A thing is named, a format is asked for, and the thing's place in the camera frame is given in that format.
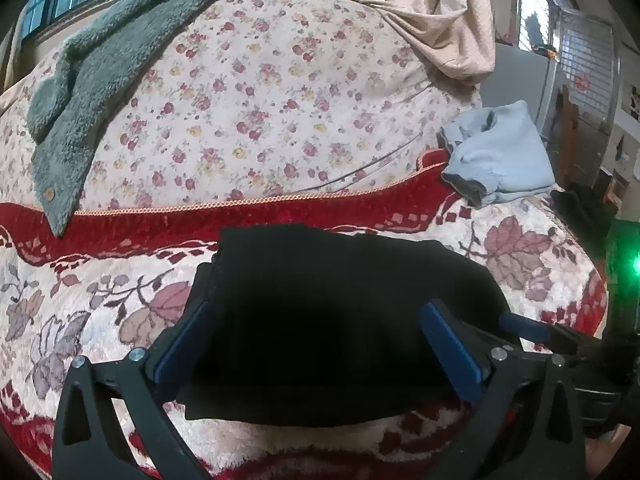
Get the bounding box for black pants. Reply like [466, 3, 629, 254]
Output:
[177, 224, 509, 427]

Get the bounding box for right hand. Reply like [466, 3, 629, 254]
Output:
[585, 425, 631, 479]

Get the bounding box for red patterned blanket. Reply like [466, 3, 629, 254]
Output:
[1, 150, 608, 479]

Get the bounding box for light blue folded garment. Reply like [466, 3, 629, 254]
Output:
[438, 100, 555, 208]

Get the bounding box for teal fleece garment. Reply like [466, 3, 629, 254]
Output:
[26, 0, 215, 237]

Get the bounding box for floral quilt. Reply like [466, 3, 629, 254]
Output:
[0, 0, 484, 216]

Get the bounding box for beige curtain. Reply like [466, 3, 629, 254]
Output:
[350, 0, 496, 86]

